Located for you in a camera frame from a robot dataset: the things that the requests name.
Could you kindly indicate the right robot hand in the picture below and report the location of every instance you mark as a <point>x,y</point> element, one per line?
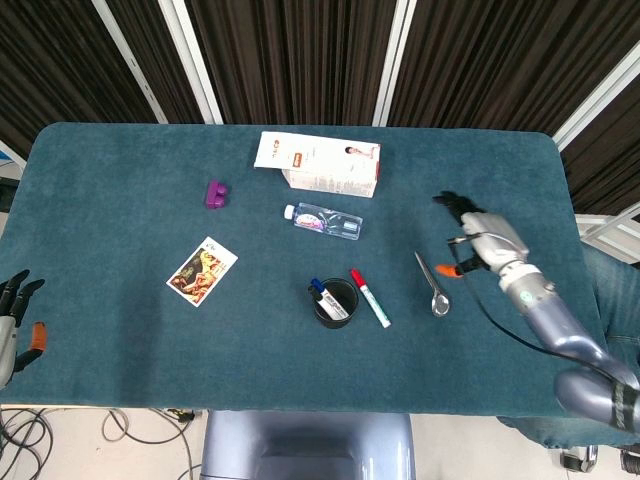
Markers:
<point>492,240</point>

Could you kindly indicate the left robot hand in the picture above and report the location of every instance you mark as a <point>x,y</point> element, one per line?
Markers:
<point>7,340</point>

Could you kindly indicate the red capped whiteboard marker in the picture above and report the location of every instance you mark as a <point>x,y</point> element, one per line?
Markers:
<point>370,297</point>

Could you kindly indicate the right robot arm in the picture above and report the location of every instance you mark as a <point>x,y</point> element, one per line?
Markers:
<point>560,325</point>

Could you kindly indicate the black mesh pen cup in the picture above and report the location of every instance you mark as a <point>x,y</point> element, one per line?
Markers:
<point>336,324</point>

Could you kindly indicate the blue capped whiteboard marker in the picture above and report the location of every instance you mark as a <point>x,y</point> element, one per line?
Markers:
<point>317,284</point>

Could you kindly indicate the black capped whiteboard marker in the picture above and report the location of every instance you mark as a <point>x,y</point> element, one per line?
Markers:
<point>313,292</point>

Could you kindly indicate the metal spoon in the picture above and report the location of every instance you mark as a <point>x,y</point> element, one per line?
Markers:
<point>440,305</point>

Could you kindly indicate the teal table cloth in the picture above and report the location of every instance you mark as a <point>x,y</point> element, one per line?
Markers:
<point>150,350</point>

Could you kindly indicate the clear plastic water bottle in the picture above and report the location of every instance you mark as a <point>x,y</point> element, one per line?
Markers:
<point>325,222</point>

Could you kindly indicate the white cardboard carton box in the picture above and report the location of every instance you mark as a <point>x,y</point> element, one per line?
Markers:
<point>325,170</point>

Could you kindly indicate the picture card with painting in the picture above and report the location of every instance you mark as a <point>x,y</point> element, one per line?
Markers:
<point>202,272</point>

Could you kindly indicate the purple toy building block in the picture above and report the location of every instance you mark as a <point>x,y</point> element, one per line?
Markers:
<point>216,195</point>

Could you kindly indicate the dark brown pleated curtain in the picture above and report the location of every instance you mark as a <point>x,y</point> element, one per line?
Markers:
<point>300,50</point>

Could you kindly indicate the blue grey robot torso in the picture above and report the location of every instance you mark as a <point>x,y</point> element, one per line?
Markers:
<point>300,450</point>

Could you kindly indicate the white metal frame rack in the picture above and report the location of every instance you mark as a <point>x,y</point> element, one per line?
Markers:
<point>607,232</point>

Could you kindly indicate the slanted white frame beam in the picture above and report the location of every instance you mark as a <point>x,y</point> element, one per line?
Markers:
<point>595,100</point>

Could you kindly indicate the white frame post with black edge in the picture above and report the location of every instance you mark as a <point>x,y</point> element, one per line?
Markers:
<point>395,60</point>

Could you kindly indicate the thin white frame post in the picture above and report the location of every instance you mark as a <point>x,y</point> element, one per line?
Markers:
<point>130,60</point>

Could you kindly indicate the wide white frame post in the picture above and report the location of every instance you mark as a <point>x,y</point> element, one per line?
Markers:
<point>192,60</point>

